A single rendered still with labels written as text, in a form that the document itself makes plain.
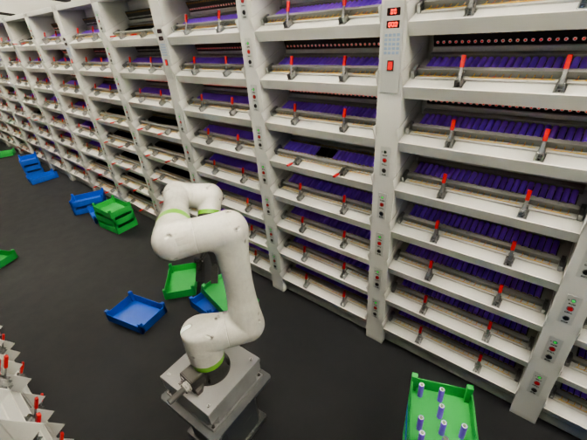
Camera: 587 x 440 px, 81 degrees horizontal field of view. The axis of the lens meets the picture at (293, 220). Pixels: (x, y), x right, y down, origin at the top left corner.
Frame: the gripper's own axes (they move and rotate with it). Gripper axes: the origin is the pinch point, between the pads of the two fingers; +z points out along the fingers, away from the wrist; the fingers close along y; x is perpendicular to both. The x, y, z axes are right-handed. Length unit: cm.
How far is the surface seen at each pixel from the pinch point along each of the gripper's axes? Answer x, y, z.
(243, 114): -6, 26, -88
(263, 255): 4, 95, -23
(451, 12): -93, -35, -73
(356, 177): -61, 16, -42
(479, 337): -107, 35, 27
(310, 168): -40, 24, -52
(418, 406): -76, 10, 47
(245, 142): -2, 42, -80
